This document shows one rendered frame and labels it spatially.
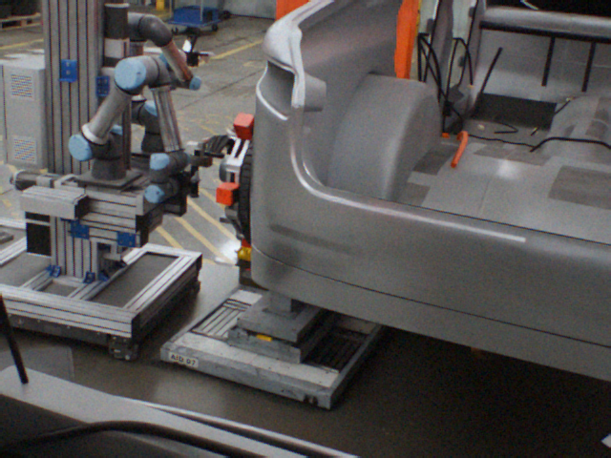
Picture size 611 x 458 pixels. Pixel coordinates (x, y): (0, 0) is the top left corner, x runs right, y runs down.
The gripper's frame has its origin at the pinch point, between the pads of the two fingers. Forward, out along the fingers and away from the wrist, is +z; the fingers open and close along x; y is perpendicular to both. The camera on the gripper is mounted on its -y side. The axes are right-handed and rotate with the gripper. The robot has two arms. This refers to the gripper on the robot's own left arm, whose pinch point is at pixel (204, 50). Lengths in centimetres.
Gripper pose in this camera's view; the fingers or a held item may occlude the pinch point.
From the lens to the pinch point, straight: 456.8
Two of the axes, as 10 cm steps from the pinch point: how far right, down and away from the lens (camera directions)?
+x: 8.5, 3.6, -3.8
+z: 4.9, -2.7, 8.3
